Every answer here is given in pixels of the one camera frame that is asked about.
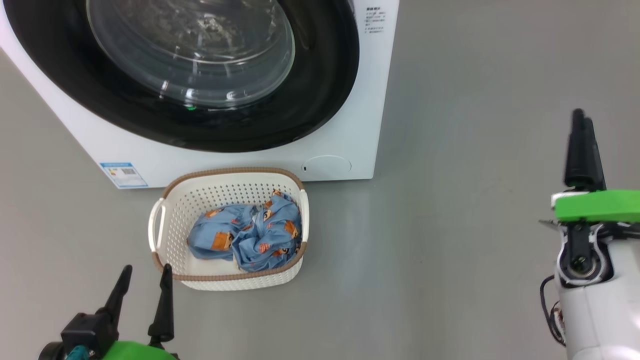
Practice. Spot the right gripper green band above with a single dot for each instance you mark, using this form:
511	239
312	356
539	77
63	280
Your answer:
600	206

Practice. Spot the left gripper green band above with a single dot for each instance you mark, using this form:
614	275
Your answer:
135	351

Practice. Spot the blue cartoon print garment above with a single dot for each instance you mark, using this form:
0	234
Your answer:
250	235

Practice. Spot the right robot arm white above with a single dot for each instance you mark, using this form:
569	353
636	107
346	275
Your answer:
600	320

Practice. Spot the cream perforated laundry basket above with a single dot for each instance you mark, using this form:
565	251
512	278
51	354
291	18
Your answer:
200	200

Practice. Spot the white front-load washing machine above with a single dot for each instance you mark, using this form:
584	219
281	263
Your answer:
380	100

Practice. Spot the blue energy label sticker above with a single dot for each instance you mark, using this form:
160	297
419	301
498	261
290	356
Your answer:
123	175

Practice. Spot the round white filter cover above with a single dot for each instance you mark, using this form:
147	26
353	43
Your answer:
327	165

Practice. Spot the printed text sticker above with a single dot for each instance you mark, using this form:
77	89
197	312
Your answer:
374	20

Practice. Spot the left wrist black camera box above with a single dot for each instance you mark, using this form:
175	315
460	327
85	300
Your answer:
80	327

